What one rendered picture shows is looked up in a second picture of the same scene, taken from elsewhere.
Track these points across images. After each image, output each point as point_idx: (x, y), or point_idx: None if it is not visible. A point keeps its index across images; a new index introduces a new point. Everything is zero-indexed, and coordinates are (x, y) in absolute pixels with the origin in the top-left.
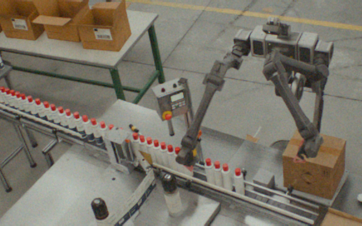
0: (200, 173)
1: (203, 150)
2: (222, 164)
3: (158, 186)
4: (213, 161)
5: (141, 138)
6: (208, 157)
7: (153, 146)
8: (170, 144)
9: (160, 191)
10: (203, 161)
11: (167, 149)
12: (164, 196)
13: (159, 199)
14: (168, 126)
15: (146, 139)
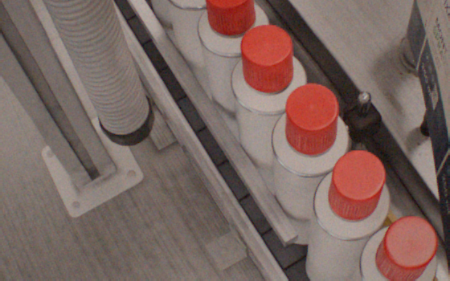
0: (129, 28)
1: (6, 241)
2: (1, 87)
3: (389, 63)
4: (13, 132)
5: (419, 217)
6: (18, 169)
7: (343, 153)
8: (216, 3)
9: (391, 27)
10: (52, 160)
11: (254, 4)
12: None
13: None
14: (128, 54)
15: (382, 173)
